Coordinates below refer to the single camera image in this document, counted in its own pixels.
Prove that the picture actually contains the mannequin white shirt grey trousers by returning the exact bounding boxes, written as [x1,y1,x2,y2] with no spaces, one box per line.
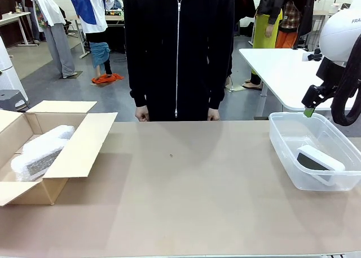
[30,0,77,79]

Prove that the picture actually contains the mannequin yellow apron dark jacket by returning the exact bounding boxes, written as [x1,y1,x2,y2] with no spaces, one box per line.
[243,0,283,92]

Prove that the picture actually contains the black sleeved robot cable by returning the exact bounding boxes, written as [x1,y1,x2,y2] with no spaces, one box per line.
[330,34,361,126]

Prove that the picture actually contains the open brown cardboard box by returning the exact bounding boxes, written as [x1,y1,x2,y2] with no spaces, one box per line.
[0,100,118,207]

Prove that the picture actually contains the table with green device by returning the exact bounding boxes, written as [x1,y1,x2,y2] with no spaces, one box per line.
[104,9,125,28]

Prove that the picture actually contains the grey sewing workstation table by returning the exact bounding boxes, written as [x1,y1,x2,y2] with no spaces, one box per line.
[311,10,330,45]

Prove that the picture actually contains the white side table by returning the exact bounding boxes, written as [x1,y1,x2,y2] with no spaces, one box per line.
[238,48,361,119]

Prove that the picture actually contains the person in black zip hoodie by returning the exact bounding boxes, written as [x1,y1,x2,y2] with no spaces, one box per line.
[124,0,235,122]

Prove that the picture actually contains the grey round metal stool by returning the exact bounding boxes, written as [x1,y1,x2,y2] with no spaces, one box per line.
[0,89,30,112]

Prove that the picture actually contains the white frame desk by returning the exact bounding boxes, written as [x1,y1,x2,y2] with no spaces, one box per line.
[65,17,91,59]

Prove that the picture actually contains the orange cloth on floor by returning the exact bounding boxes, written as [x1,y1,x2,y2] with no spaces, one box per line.
[91,73,125,86]

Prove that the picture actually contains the person's right forearm black sleeve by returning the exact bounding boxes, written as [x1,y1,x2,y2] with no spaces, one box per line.
[129,52,149,108]

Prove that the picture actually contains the mannequin plaid shirt orange trousers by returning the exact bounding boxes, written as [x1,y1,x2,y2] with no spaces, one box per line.
[275,0,301,50]

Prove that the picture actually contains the clear plastic storage bin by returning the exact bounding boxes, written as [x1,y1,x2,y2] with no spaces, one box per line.
[268,112,361,192]

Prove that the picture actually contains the all-white bubble-wrapped clock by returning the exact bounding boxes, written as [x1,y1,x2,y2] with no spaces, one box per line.
[22,124,76,155]

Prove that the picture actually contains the black white wrist camera mount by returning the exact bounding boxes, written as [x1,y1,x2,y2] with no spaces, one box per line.
[302,50,323,63]

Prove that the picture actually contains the bubble-wrapped clock with visible display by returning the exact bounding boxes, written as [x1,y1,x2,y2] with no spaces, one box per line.
[10,146,65,183]

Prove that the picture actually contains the person's left forearm black sleeve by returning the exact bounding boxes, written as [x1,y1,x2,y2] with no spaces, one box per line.
[208,52,234,111]

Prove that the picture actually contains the white unwrapped digital clock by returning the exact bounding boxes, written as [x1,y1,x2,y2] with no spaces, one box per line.
[296,144,346,187]

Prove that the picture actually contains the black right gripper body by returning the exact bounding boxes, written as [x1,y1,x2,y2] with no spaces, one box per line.
[316,56,344,87]

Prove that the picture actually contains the mannequin long black coat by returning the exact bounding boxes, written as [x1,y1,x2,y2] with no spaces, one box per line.
[296,0,316,50]

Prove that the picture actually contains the person's right hand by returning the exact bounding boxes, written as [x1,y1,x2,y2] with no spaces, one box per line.
[134,105,149,122]

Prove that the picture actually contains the mannequin dark red garment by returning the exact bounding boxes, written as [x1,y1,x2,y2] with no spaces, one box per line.
[234,0,256,36]

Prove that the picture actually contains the mannequin blue white jacket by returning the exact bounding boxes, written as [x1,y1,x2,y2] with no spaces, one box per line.
[69,0,116,76]

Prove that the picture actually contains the light wood top desk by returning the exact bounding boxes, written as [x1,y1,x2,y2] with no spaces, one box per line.
[0,11,40,47]

